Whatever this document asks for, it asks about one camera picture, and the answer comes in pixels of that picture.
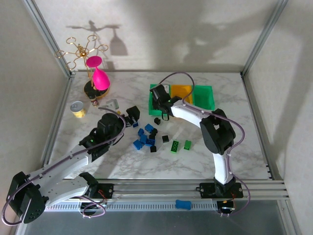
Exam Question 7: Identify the gold wire glass rack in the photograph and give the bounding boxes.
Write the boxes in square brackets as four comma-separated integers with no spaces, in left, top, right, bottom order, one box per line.
[54,35,111,100]

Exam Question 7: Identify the aluminium table side rail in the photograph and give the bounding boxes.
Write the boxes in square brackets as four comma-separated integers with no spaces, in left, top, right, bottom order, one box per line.
[40,72,75,166]
[241,72,286,182]

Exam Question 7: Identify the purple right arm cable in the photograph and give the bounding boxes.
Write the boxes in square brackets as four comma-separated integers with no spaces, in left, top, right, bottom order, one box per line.
[157,72,251,218]

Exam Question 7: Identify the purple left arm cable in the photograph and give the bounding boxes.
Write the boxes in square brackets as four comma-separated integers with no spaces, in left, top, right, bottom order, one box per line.
[0,106,127,226]

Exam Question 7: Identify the can with yellow label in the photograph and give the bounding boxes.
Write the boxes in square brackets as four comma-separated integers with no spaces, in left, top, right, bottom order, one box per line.
[70,101,88,119]

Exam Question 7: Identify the yellow plastic bin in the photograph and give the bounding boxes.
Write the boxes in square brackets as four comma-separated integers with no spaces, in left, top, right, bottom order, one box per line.
[170,84,194,105]

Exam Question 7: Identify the green plastic bin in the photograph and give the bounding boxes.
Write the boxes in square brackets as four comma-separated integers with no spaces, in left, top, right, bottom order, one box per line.
[191,84,216,111]
[148,83,172,116]

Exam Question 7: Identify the aluminium frame post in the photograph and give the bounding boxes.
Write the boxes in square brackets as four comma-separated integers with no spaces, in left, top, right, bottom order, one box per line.
[241,0,289,76]
[23,0,75,78]

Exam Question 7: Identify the blue bone-shaped object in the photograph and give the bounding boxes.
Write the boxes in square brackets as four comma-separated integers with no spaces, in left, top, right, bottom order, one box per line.
[175,199,191,211]

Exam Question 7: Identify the black controller board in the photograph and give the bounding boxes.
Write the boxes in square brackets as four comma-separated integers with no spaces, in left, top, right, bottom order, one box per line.
[79,202,107,213]
[217,200,237,217]

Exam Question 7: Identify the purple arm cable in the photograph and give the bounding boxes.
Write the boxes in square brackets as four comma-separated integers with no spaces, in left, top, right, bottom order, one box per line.
[157,72,251,218]
[0,106,127,226]

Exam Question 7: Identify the grey slotted cable duct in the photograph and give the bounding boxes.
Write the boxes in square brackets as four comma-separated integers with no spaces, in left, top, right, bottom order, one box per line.
[45,198,220,212]

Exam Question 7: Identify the pink wine glass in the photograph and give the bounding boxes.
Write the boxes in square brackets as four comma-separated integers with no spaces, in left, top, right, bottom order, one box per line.
[86,55,111,91]

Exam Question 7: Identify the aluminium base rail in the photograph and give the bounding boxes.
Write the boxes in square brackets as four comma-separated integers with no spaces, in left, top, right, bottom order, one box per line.
[94,179,291,201]

